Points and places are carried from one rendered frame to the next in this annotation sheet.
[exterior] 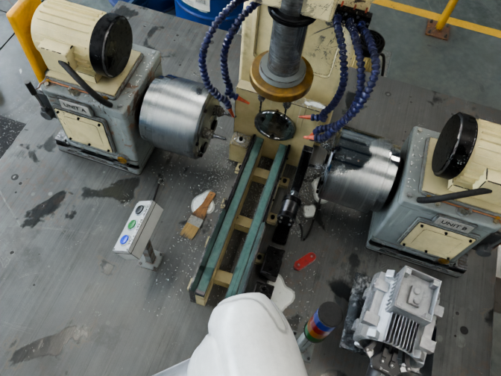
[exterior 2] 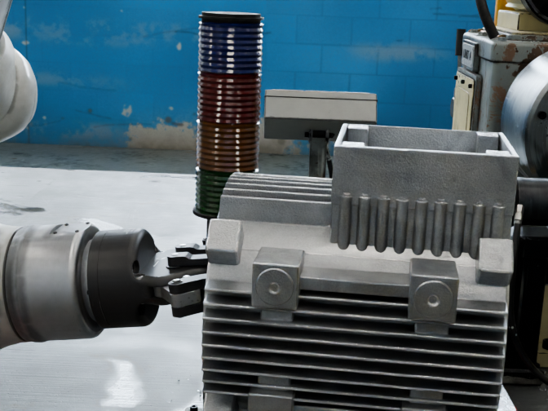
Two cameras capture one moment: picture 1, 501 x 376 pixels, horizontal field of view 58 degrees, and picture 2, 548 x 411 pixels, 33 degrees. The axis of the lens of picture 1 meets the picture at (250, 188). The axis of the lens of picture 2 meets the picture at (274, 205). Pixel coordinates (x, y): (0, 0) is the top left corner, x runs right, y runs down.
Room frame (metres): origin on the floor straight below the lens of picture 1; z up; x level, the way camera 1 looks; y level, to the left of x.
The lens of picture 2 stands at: (0.17, -1.09, 1.25)
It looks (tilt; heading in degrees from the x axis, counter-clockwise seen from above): 14 degrees down; 79
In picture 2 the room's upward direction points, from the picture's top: 2 degrees clockwise
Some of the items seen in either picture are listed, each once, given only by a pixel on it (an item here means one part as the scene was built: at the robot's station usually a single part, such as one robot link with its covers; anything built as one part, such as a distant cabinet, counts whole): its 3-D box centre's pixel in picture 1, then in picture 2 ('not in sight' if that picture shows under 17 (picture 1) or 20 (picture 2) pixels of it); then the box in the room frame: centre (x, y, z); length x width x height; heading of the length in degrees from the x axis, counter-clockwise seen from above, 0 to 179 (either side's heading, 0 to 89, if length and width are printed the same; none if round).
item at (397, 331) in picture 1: (396, 318); (355, 308); (0.35, -0.46, 1.02); 0.20 x 0.19 x 0.19; 162
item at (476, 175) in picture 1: (474, 191); not in sight; (0.72, -0.65, 1.16); 0.33 x 0.26 x 0.42; 79
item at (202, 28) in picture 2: (327, 316); (230, 46); (0.29, -0.23, 1.19); 0.06 x 0.06 x 0.04
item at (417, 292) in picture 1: (412, 296); (420, 188); (0.39, -0.47, 1.11); 0.12 x 0.11 x 0.07; 162
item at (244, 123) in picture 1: (277, 120); not in sight; (1.03, -0.07, 0.97); 0.30 x 0.11 x 0.34; 79
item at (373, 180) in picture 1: (364, 171); not in sight; (0.81, -0.36, 1.04); 0.41 x 0.25 x 0.25; 79
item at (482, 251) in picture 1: (491, 234); not in sight; (0.63, -0.74, 1.07); 0.08 x 0.07 x 0.20; 169
